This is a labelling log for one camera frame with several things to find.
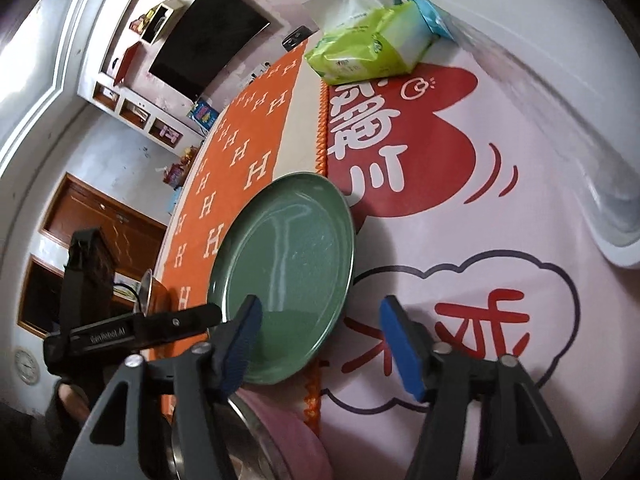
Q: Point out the round wall clock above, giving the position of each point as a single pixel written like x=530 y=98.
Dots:
x=26 y=366

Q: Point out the green wet wipes pack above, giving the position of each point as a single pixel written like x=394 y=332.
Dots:
x=360 y=50

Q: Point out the orange patterned table runner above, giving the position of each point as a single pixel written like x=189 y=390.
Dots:
x=250 y=125

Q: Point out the brown wooden door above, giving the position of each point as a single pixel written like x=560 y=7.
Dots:
x=100 y=220

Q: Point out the small steel bowl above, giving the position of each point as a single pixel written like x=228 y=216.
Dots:
x=145 y=290

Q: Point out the white wall shelf box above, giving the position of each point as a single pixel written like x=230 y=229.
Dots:
x=160 y=25

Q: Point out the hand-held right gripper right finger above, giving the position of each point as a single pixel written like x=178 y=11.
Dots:
x=400 y=350

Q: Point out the steel bowl pink outside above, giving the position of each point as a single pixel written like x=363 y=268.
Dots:
x=295 y=445

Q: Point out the person's left hand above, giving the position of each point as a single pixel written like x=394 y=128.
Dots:
x=75 y=402

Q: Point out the dark wooden cabinet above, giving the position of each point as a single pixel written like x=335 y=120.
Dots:
x=40 y=300

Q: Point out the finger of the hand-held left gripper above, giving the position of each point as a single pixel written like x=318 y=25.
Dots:
x=200 y=316

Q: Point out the black flat television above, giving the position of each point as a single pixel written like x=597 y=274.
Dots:
x=210 y=40

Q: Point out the blue toy box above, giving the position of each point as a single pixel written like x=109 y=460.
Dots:
x=202 y=112

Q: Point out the green plate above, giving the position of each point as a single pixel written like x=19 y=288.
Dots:
x=290 y=260

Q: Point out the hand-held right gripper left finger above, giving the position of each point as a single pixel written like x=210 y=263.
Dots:
x=242 y=345

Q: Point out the white printed tablecloth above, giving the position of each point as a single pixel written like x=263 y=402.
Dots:
x=450 y=240

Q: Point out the white wall niche shelf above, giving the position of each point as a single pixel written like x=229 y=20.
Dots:
x=135 y=110

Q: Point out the red wall shelf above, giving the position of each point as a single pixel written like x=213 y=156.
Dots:
x=127 y=62

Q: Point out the red tissue box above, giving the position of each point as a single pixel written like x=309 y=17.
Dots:
x=175 y=175

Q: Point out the plate of fruit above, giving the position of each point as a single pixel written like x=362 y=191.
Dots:
x=188 y=155

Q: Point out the blue plastic packet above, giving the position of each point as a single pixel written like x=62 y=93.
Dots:
x=430 y=15

